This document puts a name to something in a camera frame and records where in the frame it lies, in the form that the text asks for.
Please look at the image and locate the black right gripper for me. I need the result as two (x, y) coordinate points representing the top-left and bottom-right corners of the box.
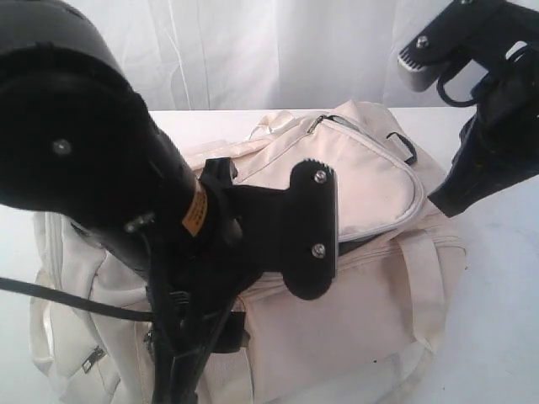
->
(428, 63), (538, 217)

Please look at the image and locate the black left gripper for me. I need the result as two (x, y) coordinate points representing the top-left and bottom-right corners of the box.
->
(142, 157), (252, 403)

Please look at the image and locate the cream white duffel bag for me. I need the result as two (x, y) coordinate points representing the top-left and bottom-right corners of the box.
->
(27, 99), (469, 404)

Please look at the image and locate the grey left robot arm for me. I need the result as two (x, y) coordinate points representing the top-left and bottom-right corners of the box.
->
(1, 1), (247, 403)

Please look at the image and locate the white backdrop curtain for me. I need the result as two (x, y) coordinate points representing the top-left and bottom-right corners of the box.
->
(74, 0), (446, 110)

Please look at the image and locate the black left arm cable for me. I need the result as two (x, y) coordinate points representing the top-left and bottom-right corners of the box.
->
(0, 275), (155, 323)

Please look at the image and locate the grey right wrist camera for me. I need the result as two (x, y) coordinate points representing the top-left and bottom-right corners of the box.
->
(398, 1), (538, 93)

